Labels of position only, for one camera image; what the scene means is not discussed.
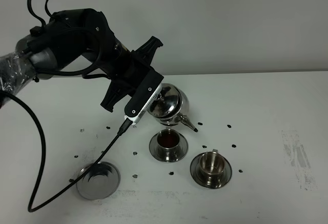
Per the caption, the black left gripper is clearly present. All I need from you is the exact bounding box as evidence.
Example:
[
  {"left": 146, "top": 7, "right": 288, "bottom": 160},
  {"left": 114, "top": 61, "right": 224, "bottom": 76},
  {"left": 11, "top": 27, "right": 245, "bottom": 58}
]
[{"left": 100, "top": 36, "right": 163, "bottom": 112}]

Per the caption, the stainless steel teapot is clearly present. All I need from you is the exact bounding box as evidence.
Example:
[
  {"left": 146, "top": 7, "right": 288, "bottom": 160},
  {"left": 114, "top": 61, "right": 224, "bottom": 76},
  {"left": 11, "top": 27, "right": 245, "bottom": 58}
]
[{"left": 148, "top": 83, "right": 198, "bottom": 132}]

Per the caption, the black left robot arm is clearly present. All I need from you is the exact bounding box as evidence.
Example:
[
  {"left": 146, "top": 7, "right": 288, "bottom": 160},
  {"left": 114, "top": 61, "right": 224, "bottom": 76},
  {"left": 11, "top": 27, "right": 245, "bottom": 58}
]
[{"left": 1, "top": 9, "right": 163, "bottom": 118}]

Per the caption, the left stainless steel teacup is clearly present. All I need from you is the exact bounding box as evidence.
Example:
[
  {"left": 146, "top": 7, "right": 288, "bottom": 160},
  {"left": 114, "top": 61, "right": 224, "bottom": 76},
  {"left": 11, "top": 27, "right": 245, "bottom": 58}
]
[{"left": 156, "top": 129, "right": 180, "bottom": 161}]

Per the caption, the stainless steel teacup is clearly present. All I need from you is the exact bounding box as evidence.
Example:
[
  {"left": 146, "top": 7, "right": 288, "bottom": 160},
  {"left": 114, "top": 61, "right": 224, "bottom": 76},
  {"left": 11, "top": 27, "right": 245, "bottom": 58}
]
[
  {"left": 156, "top": 129, "right": 180, "bottom": 161},
  {"left": 199, "top": 149, "right": 225, "bottom": 179}
]

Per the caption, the steel teapot saucer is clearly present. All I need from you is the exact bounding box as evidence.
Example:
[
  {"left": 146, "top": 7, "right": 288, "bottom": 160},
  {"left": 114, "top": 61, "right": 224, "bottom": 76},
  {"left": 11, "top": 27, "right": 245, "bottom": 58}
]
[{"left": 76, "top": 161, "right": 120, "bottom": 200}]

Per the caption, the right stainless steel teacup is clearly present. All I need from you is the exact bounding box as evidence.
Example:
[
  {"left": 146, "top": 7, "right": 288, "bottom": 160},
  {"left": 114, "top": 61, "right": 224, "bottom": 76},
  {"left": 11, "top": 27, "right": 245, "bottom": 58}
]
[{"left": 199, "top": 149, "right": 225, "bottom": 179}]

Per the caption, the left steel cup saucer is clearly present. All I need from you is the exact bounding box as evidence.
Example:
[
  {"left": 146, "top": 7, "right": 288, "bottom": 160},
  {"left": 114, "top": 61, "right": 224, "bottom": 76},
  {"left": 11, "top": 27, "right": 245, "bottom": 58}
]
[{"left": 149, "top": 129, "right": 189, "bottom": 162}]

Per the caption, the steel cup saucer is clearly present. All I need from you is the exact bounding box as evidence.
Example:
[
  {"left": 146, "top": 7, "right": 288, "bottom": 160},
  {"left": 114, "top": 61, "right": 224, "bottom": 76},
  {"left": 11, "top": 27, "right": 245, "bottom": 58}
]
[
  {"left": 149, "top": 129, "right": 189, "bottom": 162},
  {"left": 190, "top": 150, "right": 232, "bottom": 189}
]

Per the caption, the right steel cup saucer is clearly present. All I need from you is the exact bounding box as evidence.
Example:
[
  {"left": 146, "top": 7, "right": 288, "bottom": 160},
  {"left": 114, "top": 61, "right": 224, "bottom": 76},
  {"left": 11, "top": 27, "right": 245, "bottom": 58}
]
[{"left": 190, "top": 150, "right": 232, "bottom": 189}]

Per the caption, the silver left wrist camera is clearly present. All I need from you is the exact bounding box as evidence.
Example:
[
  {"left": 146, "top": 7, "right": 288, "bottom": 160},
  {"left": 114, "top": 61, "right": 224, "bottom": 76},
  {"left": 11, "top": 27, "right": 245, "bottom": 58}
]
[{"left": 124, "top": 83, "right": 162, "bottom": 125}]

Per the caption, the black left camera cable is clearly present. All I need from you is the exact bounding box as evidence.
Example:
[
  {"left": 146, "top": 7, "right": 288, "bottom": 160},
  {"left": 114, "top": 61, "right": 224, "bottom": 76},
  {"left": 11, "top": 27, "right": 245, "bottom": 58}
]
[{"left": 24, "top": 0, "right": 133, "bottom": 213}]

